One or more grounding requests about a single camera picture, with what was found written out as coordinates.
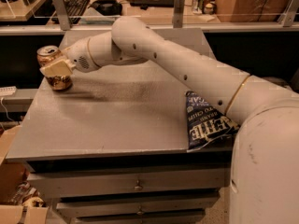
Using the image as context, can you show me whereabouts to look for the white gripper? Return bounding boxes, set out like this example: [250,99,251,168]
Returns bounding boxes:
[40,38,99,77]

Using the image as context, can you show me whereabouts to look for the orange soda can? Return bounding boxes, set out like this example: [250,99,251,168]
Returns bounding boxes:
[36,45,72,91]

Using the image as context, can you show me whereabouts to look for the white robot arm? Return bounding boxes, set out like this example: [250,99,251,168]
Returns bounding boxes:
[41,16,299,224]

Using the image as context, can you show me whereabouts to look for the white power strip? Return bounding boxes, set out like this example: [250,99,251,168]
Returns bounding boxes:
[0,86,17,97]

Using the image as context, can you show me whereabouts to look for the black keyboard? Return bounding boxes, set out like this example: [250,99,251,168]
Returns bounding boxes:
[51,0,90,24]

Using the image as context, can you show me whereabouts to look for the black headphones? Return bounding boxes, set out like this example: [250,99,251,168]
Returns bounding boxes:
[91,0,122,16]

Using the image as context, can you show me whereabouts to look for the grey drawer cabinet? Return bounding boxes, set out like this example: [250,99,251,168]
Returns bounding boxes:
[6,27,241,224]

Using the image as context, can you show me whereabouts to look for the cardboard box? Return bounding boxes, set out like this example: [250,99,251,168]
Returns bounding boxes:
[0,126,49,224]

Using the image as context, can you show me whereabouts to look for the blue kettle chips bag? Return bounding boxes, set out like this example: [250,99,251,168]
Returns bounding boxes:
[185,91,239,151]

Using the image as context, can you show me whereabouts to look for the brown cardboard panel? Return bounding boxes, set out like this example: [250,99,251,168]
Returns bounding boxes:
[216,0,290,22]

